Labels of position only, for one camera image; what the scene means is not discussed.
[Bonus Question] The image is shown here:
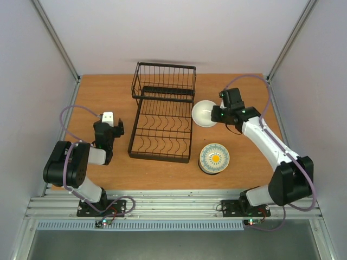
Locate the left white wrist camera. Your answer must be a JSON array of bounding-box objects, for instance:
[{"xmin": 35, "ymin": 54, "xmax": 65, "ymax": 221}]
[{"xmin": 101, "ymin": 112, "xmax": 114, "ymax": 127}]

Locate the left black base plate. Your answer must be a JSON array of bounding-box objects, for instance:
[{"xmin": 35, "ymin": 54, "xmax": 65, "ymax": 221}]
[{"xmin": 76, "ymin": 199, "xmax": 127, "ymax": 217}]

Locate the aluminium corner post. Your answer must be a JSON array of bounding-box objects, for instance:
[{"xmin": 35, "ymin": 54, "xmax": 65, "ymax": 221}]
[
  {"xmin": 266, "ymin": 0, "xmax": 318, "ymax": 83},
  {"xmin": 30, "ymin": 0, "xmax": 80, "ymax": 83}
]

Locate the aluminium frame rail base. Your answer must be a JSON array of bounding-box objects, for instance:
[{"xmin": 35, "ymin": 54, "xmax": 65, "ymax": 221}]
[{"xmin": 24, "ymin": 188, "xmax": 323, "ymax": 219}]

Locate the light blue slotted cable duct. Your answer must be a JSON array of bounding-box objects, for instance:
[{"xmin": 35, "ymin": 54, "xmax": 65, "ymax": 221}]
[{"xmin": 36, "ymin": 219, "xmax": 244, "ymax": 232}]

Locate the left small circuit board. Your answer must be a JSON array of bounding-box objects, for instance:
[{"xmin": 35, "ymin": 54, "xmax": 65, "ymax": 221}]
[{"xmin": 94, "ymin": 219, "xmax": 113, "ymax": 229}]

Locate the right small circuit board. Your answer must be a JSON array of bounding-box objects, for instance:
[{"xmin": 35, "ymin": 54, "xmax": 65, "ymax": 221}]
[{"xmin": 243, "ymin": 218, "xmax": 262, "ymax": 226}]

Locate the black wire dish rack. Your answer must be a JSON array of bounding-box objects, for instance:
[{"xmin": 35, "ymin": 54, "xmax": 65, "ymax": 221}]
[{"xmin": 127, "ymin": 62, "xmax": 196, "ymax": 163}]

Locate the left aluminium corner post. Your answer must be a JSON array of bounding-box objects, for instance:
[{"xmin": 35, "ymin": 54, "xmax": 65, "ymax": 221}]
[{"xmin": 30, "ymin": 0, "xmax": 80, "ymax": 83}]

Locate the blue yellow patterned bowl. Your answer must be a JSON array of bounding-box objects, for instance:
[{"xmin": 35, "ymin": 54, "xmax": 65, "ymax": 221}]
[{"xmin": 198, "ymin": 143, "xmax": 230, "ymax": 172}]

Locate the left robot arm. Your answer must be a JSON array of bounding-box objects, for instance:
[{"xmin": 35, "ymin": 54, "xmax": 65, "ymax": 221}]
[{"xmin": 43, "ymin": 120, "xmax": 124, "ymax": 216}]

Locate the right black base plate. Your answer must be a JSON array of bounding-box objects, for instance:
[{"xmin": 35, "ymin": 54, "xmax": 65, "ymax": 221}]
[{"xmin": 215, "ymin": 199, "xmax": 271, "ymax": 217}]

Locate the red patterned bowl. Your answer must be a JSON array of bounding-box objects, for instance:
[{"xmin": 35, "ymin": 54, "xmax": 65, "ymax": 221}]
[{"xmin": 198, "ymin": 163, "xmax": 226, "ymax": 176}]

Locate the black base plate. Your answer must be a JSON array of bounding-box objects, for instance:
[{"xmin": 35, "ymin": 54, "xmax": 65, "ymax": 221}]
[
  {"xmin": 215, "ymin": 199, "xmax": 271, "ymax": 217},
  {"xmin": 76, "ymin": 199, "xmax": 127, "ymax": 217}
]

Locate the white bowl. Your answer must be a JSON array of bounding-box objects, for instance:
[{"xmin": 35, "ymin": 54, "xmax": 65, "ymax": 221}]
[{"xmin": 191, "ymin": 100, "xmax": 216, "ymax": 128}]

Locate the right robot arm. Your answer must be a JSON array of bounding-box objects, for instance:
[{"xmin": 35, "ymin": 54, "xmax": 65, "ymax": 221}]
[{"xmin": 211, "ymin": 88, "xmax": 317, "ymax": 215}]

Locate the right aluminium corner post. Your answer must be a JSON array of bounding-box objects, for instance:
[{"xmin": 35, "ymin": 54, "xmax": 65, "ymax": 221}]
[{"xmin": 266, "ymin": 0, "xmax": 318, "ymax": 83}]

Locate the small circuit board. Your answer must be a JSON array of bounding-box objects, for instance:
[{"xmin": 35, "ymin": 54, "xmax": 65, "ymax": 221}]
[
  {"xmin": 94, "ymin": 219, "xmax": 113, "ymax": 229},
  {"xmin": 243, "ymin": 218, "xmax": 262, "ymax": 226}
]

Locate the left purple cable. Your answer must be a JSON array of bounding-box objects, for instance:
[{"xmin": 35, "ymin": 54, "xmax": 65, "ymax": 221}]
[{"xmin": 60, "ymin": 105, "xmax": 136, "ymax": 217}]

